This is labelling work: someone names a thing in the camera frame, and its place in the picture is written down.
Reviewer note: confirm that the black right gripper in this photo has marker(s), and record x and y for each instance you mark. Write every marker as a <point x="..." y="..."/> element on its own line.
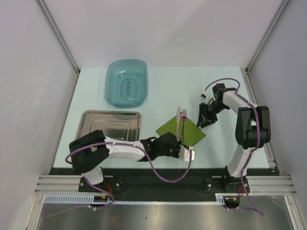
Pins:
<point x="203" y="114"/>

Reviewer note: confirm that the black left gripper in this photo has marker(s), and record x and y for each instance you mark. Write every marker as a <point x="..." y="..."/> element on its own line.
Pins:
<point x="176" y="155"/>

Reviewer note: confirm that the green paper napkin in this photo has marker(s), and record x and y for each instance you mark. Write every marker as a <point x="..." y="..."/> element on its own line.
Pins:
<point x="192" y="134"/>

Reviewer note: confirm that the silver fork pink tines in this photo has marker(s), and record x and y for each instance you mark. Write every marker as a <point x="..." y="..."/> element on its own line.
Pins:
<point x="183" y="117"/>

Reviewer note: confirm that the silver table knife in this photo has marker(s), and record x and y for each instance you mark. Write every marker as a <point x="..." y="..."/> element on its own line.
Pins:
<point x="178" y="117"/>

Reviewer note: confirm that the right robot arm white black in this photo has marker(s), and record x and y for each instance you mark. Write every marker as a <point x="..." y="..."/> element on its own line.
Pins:
<point x="253" y="129"/>

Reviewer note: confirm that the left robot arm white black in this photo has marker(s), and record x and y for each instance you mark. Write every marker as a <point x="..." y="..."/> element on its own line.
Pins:
<point x="87" y="152"/>

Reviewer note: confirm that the silver metal tray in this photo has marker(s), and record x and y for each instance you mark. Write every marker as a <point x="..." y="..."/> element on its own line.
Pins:
<point x="120" y="125"/>

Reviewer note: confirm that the teal plastic bin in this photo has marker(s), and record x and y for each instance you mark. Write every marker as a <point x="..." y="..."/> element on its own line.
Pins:
<point x="126" y="83"/>

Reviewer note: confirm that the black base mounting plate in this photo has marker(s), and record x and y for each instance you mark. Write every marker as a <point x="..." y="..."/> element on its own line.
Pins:
<point x="203" y="180"/>

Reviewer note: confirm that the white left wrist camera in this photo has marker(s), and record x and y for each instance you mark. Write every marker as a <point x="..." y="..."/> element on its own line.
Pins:
<point x="187" y="153"/>

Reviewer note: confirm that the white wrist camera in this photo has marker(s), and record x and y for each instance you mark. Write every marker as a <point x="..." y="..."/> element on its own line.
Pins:
<point x="187" y="153"/>
<point x="206" y="95"/>

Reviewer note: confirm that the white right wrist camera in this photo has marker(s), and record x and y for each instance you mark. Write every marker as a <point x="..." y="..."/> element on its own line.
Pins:
<point x="206" y="95"/>

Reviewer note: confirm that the light blue cable duct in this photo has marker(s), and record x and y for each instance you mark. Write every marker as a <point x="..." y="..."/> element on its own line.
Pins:
<point x="69" y="199"/>

